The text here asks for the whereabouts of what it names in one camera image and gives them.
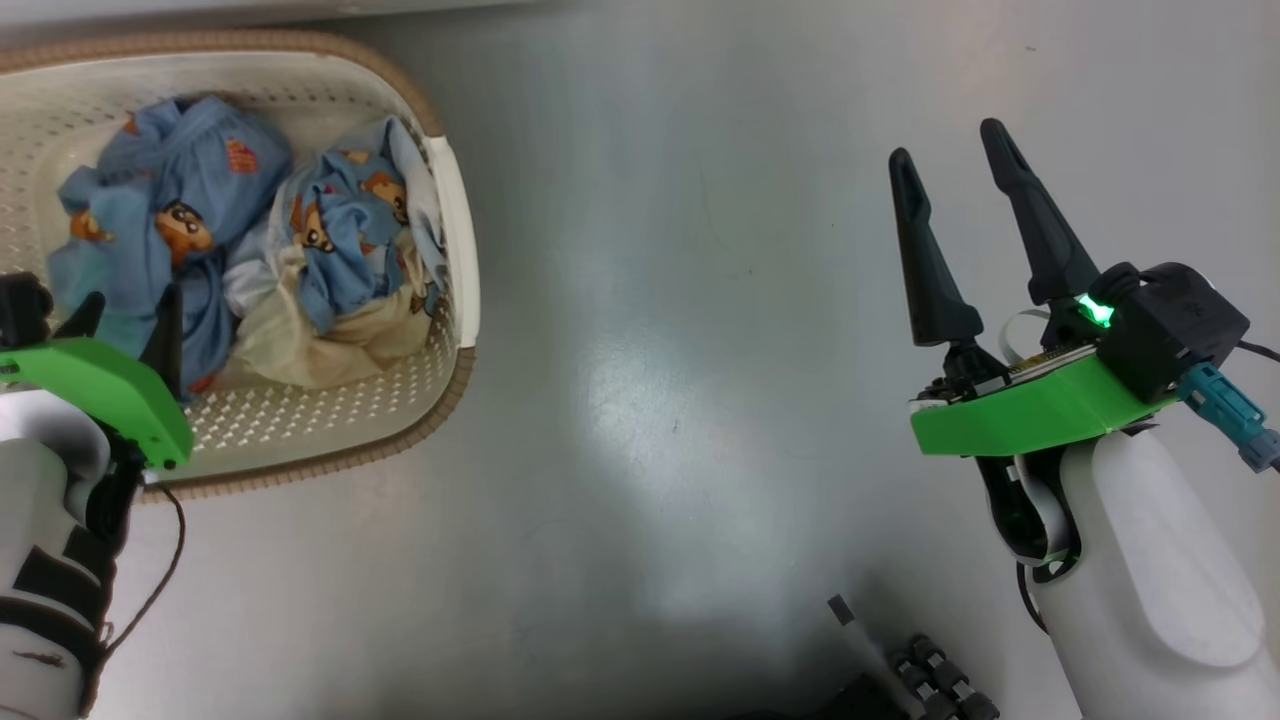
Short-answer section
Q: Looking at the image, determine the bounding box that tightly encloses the thin dark left arm cable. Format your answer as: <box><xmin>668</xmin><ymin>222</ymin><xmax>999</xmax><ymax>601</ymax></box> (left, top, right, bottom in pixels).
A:
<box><xmin>95</xmin><ymin>480</ymin><xmax>188</xmax><ymax>661</ymax></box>

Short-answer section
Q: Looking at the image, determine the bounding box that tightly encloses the blue bear-print garment beige lining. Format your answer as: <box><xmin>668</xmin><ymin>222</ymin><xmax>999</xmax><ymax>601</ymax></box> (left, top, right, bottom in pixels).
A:
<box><xmin>215</xmin><ymin>118</ymin><xmax>449</xmax><ymax>391</ymax></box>

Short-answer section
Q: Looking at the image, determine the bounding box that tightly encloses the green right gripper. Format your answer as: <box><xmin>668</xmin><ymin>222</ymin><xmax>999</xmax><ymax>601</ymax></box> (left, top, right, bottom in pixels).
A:
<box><xmin>888</xmin><ymin>118</ymin><xmax>1181</xmax><ymax>459</ymax></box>

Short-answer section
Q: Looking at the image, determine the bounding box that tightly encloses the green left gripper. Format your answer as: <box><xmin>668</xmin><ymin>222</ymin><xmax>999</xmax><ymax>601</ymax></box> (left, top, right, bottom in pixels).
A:
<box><xmin>0</xmin><ymin>283</ymin><xmax>194</xmax><ymax>471</ymax></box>

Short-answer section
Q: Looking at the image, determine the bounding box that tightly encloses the teal cable connector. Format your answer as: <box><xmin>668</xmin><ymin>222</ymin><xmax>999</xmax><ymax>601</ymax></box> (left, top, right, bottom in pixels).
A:
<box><xmin>1178</xmin><ymin>362</ymin><xmax>1280</xmax><ymax>473</ymax></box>

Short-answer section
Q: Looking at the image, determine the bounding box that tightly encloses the cream perforated laundry basket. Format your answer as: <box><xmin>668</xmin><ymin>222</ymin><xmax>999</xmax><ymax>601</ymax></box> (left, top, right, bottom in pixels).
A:
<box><xmin>0</xmin><ymin>30</ymin><xmax>481</xmax><ymax>501</ymax></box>

